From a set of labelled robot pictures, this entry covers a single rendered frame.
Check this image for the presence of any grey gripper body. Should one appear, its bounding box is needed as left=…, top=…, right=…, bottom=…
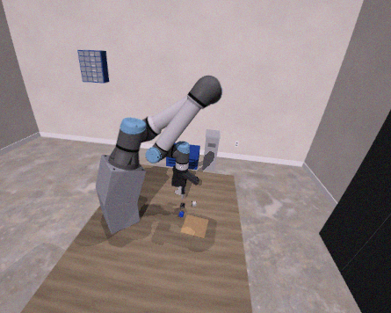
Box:
left=171, top=165, right=188, bottom=187

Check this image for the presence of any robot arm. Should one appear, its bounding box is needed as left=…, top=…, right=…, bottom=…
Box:
left=109, top=76, right=221, bottom=171

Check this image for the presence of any tan flat mat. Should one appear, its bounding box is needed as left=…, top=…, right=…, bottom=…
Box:
left=180, top=215, right=208, bottom=238

